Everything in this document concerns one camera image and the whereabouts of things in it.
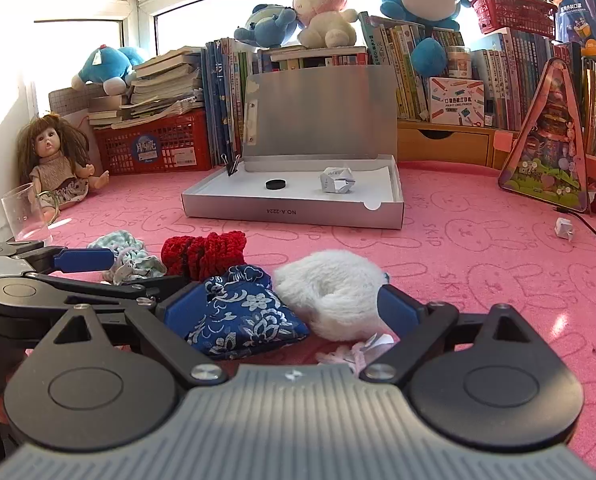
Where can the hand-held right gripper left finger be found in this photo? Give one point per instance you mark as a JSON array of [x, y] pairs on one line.
[[185, 310]]

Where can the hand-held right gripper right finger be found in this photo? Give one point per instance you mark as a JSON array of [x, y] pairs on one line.
[[397, 305]]

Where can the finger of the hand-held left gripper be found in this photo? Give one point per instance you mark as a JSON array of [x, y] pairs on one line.
[[85, 260], [103, 288]]

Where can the green checked scrunchie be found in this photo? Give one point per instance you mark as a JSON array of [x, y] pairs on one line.
[[138, 265]]

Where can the blue floral fabric pouch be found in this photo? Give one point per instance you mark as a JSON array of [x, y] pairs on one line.
[[250, 315]]

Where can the white fluffy plush pouch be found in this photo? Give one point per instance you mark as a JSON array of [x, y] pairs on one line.
[[328, 295]]

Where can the pink paper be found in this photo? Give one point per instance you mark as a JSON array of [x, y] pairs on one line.
[[345, 352]]

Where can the silver grey file box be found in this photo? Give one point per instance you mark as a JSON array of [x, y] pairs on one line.
[[323, 110]]

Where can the red knitted cloth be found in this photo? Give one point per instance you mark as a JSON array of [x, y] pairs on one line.
[[203, 255]]

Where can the clear drinking glass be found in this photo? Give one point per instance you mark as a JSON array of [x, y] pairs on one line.
[[25, 215]]

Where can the pink bunny-print mat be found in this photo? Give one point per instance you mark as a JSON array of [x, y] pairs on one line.
[[477, 260]]

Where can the brown-haired doll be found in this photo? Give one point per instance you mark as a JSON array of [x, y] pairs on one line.
[[53, 160]]

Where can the red plastic crate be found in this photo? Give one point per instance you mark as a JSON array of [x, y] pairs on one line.
[[153, 145]]

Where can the folded white paper box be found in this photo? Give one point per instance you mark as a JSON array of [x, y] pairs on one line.
[[337, 180]]

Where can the black binder clip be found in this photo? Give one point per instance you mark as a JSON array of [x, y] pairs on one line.
[[231, 164]]

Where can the black round disc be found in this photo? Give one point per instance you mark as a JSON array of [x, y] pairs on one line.
[[275, 184]]

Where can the grey grid cutting mat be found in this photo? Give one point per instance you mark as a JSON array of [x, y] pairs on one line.
[[68, 100]]

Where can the wooden drawer shelf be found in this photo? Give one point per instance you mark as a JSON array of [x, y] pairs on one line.
[[442, 145]]

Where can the small folded white paper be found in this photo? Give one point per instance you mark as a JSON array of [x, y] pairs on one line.
[[564, 227]]

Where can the pile of worn books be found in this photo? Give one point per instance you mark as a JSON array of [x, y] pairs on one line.
[[163, 85]]

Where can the blue cat plush toy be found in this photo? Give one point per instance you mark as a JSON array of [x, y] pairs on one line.
[[105, 67]]

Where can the pink sticky note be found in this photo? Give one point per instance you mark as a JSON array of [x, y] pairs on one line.
[[506, 141]]

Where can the white printed carton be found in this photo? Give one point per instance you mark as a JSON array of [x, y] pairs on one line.
[[455, 102]]

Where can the pink triangular toy house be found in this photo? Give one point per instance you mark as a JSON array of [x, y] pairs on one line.
[[547, 155]]

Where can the row of tall blue books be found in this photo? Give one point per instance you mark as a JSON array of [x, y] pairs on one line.
[[223, 95]]

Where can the row of green-spined books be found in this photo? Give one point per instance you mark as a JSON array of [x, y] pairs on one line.
[[407, 75]]

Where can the small round jar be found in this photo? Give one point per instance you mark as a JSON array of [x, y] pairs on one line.
[[459, 62]]

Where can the flat stack of books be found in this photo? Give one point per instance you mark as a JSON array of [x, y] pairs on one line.
[[318, 57]]

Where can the row of dark-spined books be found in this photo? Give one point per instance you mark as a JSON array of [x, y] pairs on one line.
[[517, 70]]

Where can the blue bear plush toy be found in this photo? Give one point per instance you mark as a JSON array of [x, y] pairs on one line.
[[268, 25]]

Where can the cream plush toy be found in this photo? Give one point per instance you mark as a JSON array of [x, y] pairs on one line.
[[323, 5]]

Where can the red plastic basket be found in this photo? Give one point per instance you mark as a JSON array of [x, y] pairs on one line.
[[512, 12]]

